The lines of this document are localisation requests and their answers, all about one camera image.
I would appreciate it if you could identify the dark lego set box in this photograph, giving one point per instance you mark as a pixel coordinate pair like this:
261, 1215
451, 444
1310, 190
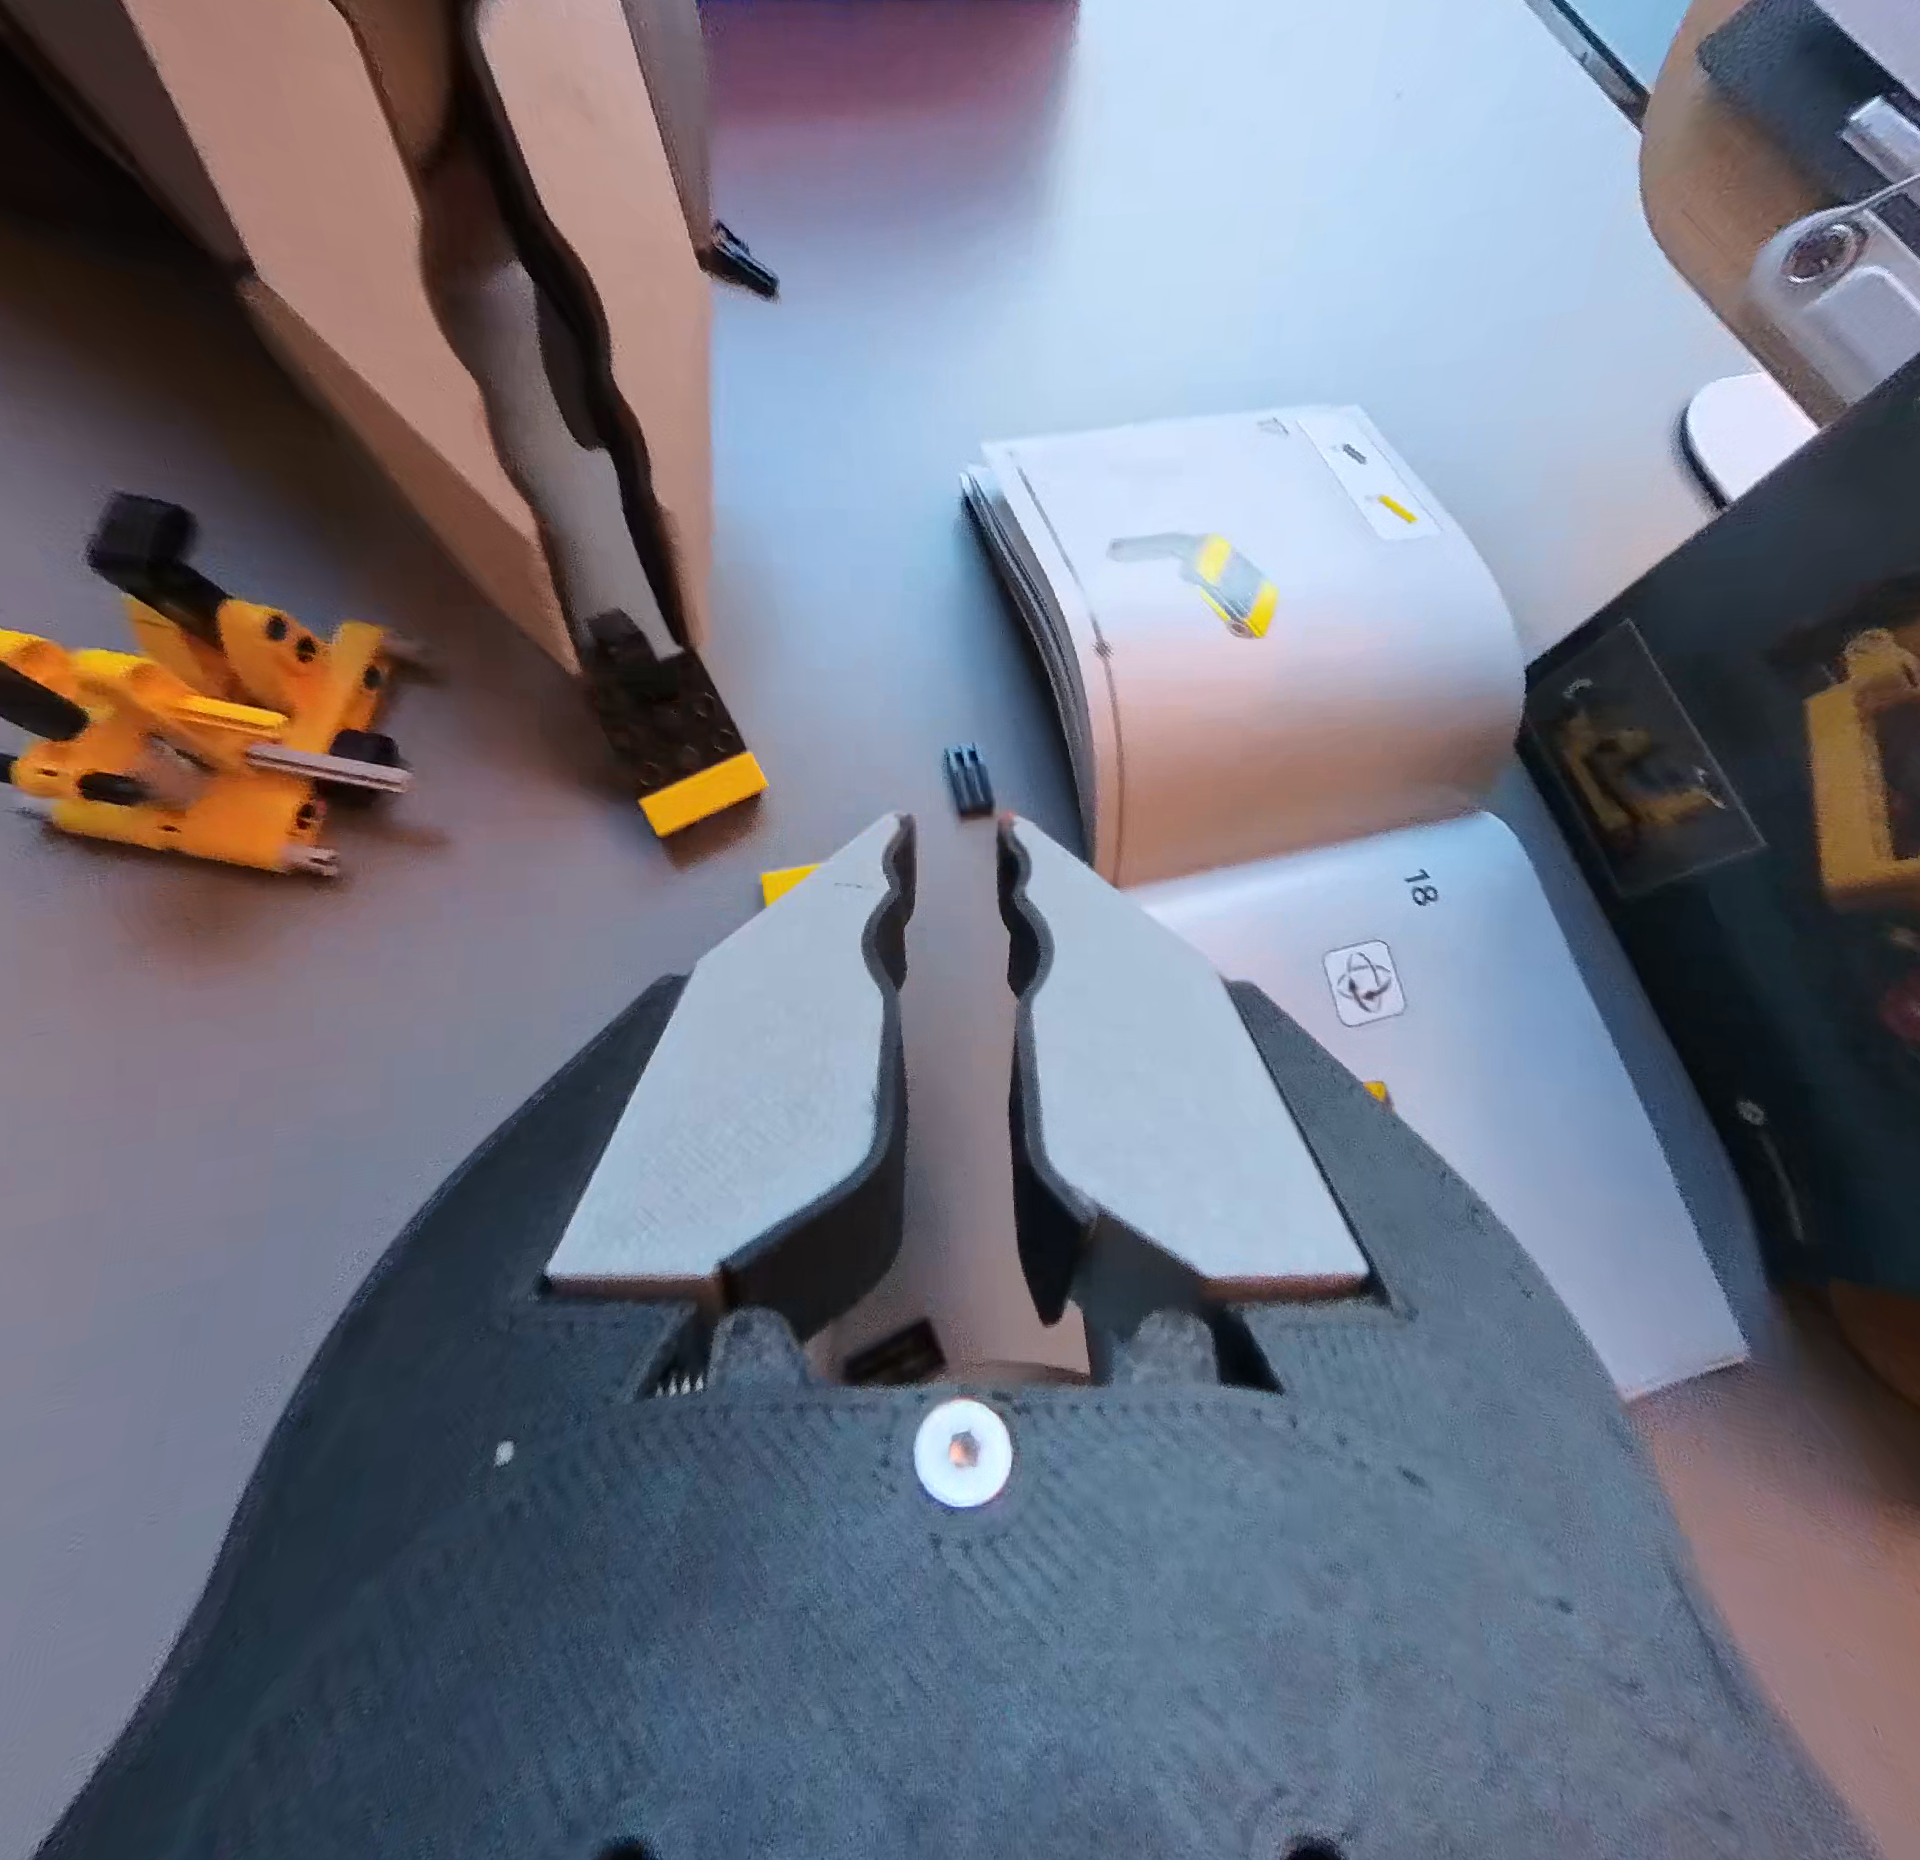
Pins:
1725, 870

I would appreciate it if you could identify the yellow lego tile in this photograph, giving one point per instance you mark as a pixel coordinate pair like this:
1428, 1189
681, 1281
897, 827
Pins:
789, 884

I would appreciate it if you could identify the small black ridged lego piece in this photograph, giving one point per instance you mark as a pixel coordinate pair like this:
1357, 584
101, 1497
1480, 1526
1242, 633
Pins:
969, 781

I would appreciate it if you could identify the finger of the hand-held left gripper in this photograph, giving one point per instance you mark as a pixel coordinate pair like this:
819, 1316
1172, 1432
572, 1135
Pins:
300, 180
631, 240

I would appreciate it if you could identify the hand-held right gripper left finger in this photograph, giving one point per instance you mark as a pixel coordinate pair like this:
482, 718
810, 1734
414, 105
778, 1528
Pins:
750, 1110

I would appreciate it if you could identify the yellow lego assembly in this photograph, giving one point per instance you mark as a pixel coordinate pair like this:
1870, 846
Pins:
180, 750

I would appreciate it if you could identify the lego instruction booklet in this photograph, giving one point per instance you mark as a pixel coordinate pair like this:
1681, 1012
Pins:
1275, 721

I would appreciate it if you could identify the small black lego connector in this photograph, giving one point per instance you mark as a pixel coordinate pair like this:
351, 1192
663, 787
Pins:
743, 258

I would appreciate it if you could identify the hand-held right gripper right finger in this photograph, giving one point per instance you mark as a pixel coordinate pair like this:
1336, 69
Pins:
1171, 1110

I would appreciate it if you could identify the white round base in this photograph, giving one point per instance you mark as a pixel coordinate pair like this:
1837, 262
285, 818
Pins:
1741, 435

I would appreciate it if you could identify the black lego plate yellow end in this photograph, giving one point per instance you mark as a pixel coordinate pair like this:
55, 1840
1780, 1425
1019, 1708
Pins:
661, 721

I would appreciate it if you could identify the dark grey pad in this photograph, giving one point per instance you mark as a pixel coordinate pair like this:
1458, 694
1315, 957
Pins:
1785, 45

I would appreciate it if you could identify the round wooden table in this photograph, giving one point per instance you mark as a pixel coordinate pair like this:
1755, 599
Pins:
1688, 180

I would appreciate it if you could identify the white plastic device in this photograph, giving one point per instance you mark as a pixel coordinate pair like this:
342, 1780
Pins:
1845, 301

